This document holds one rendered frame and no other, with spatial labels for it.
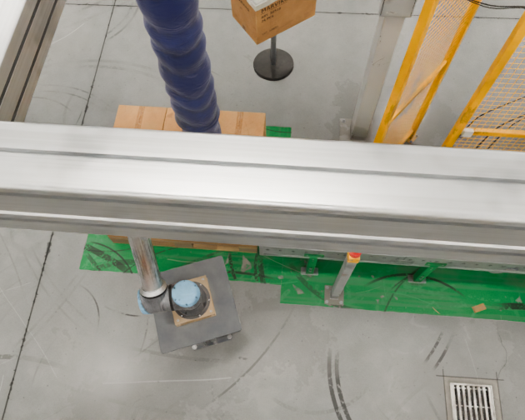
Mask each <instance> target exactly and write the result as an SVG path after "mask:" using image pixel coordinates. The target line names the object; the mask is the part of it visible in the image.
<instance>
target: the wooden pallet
mask: <svg viewBox="0 0 525 420"><path fill-rule="evenodd" d="M109 238H110V239H111V240H112V242H113V243H126V244H129V241H128V238H127V237H109ZM151 240H152V245H153V246H161V247H173V248H195V249H207V250H218V251H230V252H242V253H257V252H258V246H256V247H247V246H235V245H223V244H211V243H200V242H182V241H181V242H177V241H165V240H153V239H151Z"/></svg>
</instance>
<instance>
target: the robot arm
mask: <svg viewBox="0 0 525 420"><path fill-rule="evenodd" d="M127 238H128V241H129V244H130V247H131V249H132V255H133V258H134V261H135V263H136V267H137V272H138V275H139V277H140V281H141V284H142V286H141V287H140V289H139V290H138V291H137V299H138V300H137V302H138V306H139V308H140V310H141V312H142V313H143V314H154V313H164V312H170V311H176V310H179V311H180V312H181V313H182V314H184V315H187V316H195V315H198V314H199V313H200V312H201V311H202V310H203V309H204V308H205V307H206V304H207V295H206V293H205V292H204V290H203V289H202V288H201V287H199V286H198V285H197V284H196V283H194V282H192V281H189V280H182V281H180V282H178V283H175V284H169V285H167V284H166V282H165V281H164V280H162V279H161V275H160V272H159V269H158V263H157V259H156V256H155V252H154V250H153V244H152V240H151V238H148V237H127Z"/></svg>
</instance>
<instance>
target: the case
mask: <svg viewBox="0 0 525 420"><path fill-rule="evenodd" d="M316 2H317V0H231V5H232V16H233V17H234V18H235V20H236V21H237V22H238V23H239V24H240V26H241V27H242V28H243V29H244V30H245V32H246V33H247V34H248V35H249V36H250V38H251V39H252V40H253V41H254V42H255V43H256V44H257V45H258V44H259V43H262V42H264V41H266V40H268V39H269V38H272V37H274V36H276V35H278V34H279V33H282V32H284V31H286V30H288V29H289V28H291V27H293V26H295V25H297V24H299V23H301V22H303V21H305V20H307V19H309V18H311V17H313V16H315V11H316Z"/></svg>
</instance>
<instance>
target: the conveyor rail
mask: <svg viewBox="0 0 525 420"><path fill-rule="evenodd" d="M304 253H306V254H318V255H324V258H320V257H318V258H317V259H323V260H335V261H344V260H345V258H346V256H347V254H348V253H347V252H335V251H323V250H312V249H300V248H288V247H265V246H263V255H266V256H278V257H290V258H309V257H304ZM359 263H381V264H392V265H406V266H417V267H430V266H425V264H426V263H446V264H447V265H446V266H445V267H439V268H451V269H463V270H475V271H486V272H498V273H521V274H525V265H522V264H511V263H499V262H476V261H464V260H452V259H441V258H428V257H405V256H393V255H382V254H370V253H362V254H361V256H360V261H359ZM505 268H520V269H519V270H517V271H516V272H512V271H503V270H504V269H505Z"/></svg>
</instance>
